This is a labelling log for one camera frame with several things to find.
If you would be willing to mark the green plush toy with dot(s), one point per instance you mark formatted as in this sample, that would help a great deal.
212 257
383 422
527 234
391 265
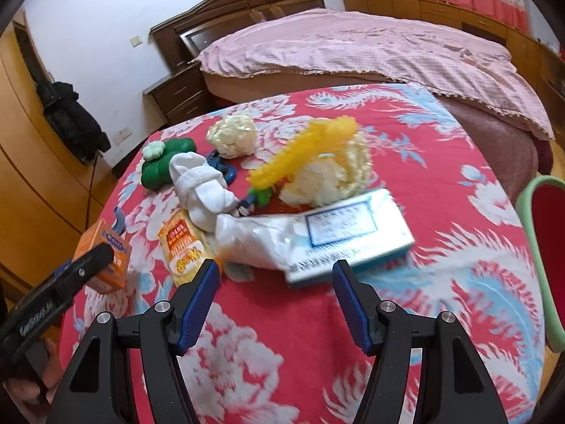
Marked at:
161 170

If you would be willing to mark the small toy figure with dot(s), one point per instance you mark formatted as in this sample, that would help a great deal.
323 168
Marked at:
254 198

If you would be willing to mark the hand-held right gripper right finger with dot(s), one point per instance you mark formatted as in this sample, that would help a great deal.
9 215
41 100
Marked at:
351 304

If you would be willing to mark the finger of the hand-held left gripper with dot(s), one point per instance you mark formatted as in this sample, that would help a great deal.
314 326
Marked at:
90 265

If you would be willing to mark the small cream ribbon ball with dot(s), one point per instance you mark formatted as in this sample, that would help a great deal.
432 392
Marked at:
231 134

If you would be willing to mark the wall outlet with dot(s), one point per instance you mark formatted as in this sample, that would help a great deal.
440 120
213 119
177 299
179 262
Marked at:
124 135

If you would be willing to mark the person's left hand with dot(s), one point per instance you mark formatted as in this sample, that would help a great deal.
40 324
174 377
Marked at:
26 391

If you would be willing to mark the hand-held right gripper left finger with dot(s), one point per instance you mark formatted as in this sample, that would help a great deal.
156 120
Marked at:
201 304

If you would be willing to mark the red floral blanket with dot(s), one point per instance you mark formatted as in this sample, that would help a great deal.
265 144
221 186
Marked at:
419 185

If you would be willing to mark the blue and white box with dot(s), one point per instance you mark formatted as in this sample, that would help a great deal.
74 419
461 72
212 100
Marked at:
348 225

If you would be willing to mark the large cream ribbon ball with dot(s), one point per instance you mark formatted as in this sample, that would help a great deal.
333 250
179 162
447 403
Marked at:
331 172

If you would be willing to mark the black jacket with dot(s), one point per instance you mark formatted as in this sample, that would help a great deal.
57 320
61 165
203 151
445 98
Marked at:
70 123

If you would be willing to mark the dark wooden headboard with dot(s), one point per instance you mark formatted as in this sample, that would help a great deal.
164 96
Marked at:
229 13

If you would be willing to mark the bed with pink quilt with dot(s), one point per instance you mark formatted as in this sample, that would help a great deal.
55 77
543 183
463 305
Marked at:
353 48

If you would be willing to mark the orange box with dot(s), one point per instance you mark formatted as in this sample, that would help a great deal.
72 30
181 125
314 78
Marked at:
110 265

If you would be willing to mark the yellow plastic toy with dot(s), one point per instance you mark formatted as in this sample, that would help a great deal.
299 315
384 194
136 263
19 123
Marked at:
304 148

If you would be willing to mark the white plastic bag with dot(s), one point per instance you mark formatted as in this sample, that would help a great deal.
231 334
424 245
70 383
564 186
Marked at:
256 238

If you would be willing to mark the blue curved plastic piece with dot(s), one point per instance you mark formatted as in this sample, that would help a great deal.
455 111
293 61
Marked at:
118 225

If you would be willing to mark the blue plastic disc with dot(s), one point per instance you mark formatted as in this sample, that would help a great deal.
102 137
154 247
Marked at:
228 172

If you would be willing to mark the wall switch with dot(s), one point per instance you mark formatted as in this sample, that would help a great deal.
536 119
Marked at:
136 40

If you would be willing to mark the white sock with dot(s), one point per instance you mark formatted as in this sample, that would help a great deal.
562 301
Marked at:
203 190

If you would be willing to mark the yellow snack packet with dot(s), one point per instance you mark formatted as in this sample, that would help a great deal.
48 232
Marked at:
183 243

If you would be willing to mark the dark wooden nightstand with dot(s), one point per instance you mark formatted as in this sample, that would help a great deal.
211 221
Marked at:
176 92

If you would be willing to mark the red bucket with green rim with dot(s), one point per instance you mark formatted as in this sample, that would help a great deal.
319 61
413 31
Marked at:
549 229

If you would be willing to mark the wooden wardrobe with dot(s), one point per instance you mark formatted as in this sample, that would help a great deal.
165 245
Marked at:
35 163

